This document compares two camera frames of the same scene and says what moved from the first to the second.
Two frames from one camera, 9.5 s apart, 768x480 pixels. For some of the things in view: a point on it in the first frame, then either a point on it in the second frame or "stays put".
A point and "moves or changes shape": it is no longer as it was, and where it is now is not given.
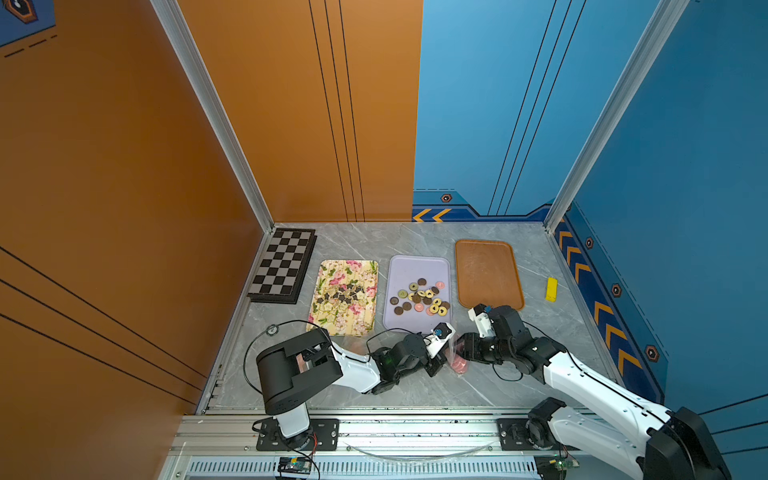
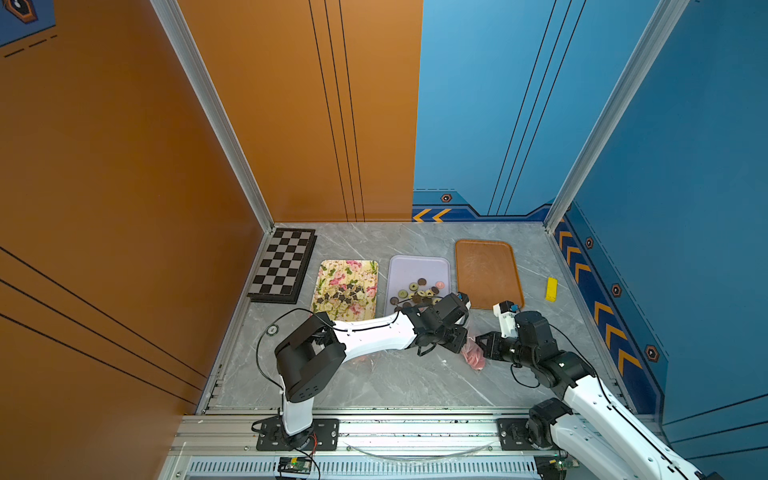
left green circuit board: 296,465 stays put
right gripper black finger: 474,347 stays put
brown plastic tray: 487,274 stays put
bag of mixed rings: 420,298 stays put
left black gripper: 437,363 -> 459,344
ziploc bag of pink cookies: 458,364 moves or changes shape
